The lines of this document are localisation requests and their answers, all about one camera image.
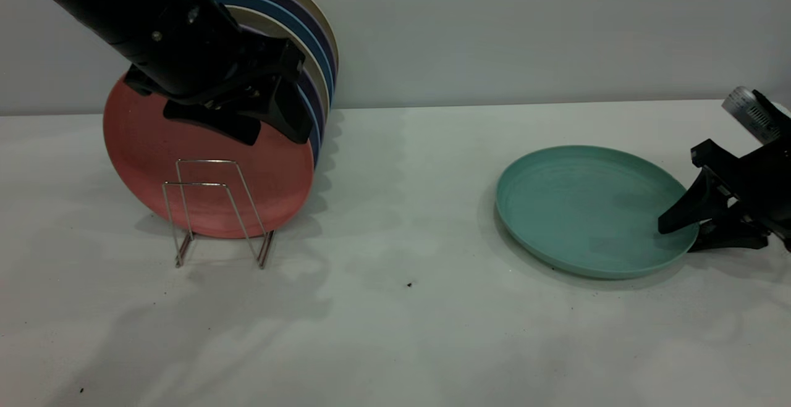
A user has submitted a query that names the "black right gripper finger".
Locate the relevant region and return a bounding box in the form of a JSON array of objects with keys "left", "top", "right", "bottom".
[
  {"left": 687, "top": 212, "right": 769, "bottom": 254},
  {"left": 658, "top": 169, "right": 740, "bottom": 235}
]

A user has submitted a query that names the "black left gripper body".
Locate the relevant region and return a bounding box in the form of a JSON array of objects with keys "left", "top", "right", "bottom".
[{"left": 184, "top": 27, "right": 307, "bottom": 112}]

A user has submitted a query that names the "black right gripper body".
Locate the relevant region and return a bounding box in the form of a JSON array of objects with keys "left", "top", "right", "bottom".
[{"left": 690, "top": 138, "right": 791, "bottom": 251}]

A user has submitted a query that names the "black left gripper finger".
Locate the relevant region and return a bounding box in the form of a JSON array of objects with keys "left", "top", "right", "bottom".
[
  {"left": 163, "top": 101, "right": 262, "bottom": 146},
  {"left": 266, "top": 78, "right": 314, "bottom": 145}
]

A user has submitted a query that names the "green round plate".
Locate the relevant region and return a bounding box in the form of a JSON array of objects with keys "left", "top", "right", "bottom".
[{"left": 494, "top": 145, "right": 700, "bottom": 280}]

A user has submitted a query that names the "navy plate light-blue rim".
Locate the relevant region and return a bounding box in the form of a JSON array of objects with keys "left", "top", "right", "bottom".
[{"left": 297, "top": 86, "right": 323, "bottom": 170}]

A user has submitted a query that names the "teal blue round plate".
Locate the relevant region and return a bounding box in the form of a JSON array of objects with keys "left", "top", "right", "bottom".
[{"left": 210, "top": 0, "right": 336, "bottom": 105}]

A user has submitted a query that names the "pink round plate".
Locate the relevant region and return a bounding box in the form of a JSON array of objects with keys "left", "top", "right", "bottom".
[{"left": 103, "top": 73, "right": 316, "bottom": 239}]

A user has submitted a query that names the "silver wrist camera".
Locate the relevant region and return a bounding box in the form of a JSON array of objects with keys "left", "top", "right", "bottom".
[{"left": 721, "top": 86, "right": 791, "bottom": 146}]

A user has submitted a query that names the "metal wire plate rack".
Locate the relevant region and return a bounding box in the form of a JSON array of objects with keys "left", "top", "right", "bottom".
[{"left": 163, "top": 159, "right": 276, "bottom": 270}]

